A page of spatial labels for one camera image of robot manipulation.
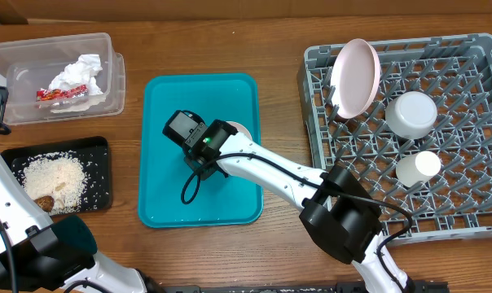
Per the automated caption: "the small red object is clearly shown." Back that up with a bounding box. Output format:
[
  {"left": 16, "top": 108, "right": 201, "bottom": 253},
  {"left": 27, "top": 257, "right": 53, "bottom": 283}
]
[{"left": 36, "top": 85, "right": 88, "bottom": 101}]

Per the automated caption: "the teal serving tray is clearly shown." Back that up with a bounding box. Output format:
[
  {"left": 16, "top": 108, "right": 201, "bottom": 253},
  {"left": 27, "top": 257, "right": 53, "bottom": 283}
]
[{"left": 137, "top": 73, "right": 264, "bottom": 228}]

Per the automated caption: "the white rice pile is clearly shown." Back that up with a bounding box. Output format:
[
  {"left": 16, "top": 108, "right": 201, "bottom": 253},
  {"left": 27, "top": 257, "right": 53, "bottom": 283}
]
[{"left": 12, "top": 150, "right": 108, "bottom": 216}]

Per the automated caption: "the grey-white bowl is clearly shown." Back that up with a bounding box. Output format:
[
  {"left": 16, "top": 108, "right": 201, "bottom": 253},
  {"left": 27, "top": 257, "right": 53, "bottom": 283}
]
[{"left": 385, "top": 91, "right": 437, "bottom": 139}]

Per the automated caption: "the clear plastic bin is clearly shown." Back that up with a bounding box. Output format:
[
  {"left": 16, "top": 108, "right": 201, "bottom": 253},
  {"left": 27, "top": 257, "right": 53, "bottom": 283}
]
[{"left": 0, "top": 33, "right": 125, "bottom": 125}]

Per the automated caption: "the small pink plate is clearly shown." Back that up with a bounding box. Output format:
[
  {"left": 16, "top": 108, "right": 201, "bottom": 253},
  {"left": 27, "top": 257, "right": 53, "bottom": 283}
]
[{"left": 228, "top": 121, "right": 253, "bottom": 140}]

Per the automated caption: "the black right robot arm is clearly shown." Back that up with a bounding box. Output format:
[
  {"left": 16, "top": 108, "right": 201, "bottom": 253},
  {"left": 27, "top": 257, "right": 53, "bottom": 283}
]
[{"left": 163, "top": 110, "right": 415, "bottom": 292}]

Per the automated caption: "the white napkin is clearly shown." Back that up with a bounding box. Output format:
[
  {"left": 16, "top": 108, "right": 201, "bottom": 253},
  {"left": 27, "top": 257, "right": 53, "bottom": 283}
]
[
  {"left": 48, "top": 54, "right": 103, "bottom": 95},
  {"left": 51, "top": 95, "right": 106, "bottom": 114}
]

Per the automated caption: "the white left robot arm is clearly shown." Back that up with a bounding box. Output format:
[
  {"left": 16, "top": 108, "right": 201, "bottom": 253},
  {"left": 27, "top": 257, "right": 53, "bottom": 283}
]
[{"left": 0, "top": 86, "right": 164, "bottom": 293}]

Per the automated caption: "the black tray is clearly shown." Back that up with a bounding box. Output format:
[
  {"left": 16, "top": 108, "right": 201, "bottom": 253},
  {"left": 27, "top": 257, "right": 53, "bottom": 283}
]
[{"left": 2, "top": 136, "right": 112, "bottom": 216}]

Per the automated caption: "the brown food scrap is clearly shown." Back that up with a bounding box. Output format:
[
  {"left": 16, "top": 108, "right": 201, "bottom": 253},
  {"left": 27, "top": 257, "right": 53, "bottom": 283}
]
[{"left": 34, "top": 195, "right": 55, "bottom": 212}]

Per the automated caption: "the cream cup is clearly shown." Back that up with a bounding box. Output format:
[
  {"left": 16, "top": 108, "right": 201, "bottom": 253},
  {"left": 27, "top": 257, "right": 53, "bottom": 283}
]
[{"left": 396, "top": 151, "right": 441, "bottom": 187}]

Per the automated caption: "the grey dishwasher rack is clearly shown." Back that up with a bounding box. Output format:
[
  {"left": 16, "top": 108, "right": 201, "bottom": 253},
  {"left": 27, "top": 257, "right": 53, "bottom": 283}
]
[{"left": 297, "top": 33, "right": 492, "bottom": 244}]

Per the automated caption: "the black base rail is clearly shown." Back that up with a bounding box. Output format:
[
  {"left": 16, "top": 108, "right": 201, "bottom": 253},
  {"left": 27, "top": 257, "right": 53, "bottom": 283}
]
[{"left": 163, "top": 281, "right": 450, "bottom": 293}]

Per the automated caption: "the large pink plate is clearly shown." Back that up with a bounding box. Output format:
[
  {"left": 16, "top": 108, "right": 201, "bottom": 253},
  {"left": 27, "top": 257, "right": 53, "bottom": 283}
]
[{"left": 330, "top": 38, "right": 381, "bottom": 119}]

